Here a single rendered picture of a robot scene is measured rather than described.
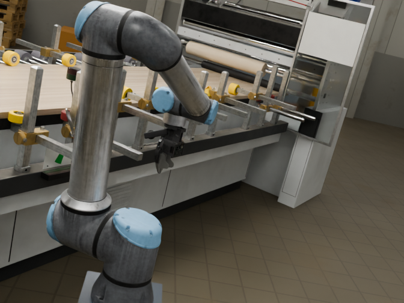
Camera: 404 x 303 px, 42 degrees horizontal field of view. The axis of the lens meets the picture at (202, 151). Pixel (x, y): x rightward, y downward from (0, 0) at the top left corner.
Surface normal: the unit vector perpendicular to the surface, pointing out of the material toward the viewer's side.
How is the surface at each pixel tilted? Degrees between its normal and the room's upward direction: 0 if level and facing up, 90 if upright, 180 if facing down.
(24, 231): 90
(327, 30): 90
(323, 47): 90
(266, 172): 90
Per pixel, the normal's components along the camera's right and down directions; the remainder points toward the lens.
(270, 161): -0.51, 0.12
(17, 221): 0.83, 0.33
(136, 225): 0.31, -0.90
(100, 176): 0.61, 0.41
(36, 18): 0.05, 0.29
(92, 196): 0.41, 0.43
